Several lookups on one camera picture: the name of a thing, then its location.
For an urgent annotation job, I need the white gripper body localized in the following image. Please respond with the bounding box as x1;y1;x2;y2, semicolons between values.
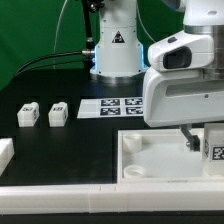
143;68;224;127

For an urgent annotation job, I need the white sheet with markers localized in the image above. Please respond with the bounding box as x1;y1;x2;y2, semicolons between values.
77;97;143;119

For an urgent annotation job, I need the black cable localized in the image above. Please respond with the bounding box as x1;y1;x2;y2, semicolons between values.
13;50;96;78

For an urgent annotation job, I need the black pole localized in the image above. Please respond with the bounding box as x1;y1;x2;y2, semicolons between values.
81;0;95;51

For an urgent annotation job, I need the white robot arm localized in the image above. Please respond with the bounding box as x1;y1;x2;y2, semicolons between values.
90;0;224;150

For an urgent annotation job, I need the white front obstacle rail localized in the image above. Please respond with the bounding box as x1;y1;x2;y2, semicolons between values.
0;182;224;214

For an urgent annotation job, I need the white left obstacle block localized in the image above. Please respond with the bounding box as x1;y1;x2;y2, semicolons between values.
0;138;14;176

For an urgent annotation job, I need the white square tabletop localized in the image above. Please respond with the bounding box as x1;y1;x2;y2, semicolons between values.
117;128;224;184

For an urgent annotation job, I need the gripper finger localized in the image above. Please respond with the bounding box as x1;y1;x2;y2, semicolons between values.
180;125;200;152

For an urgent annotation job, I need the grey thin cable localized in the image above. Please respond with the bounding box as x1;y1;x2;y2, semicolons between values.
53;0;70;70

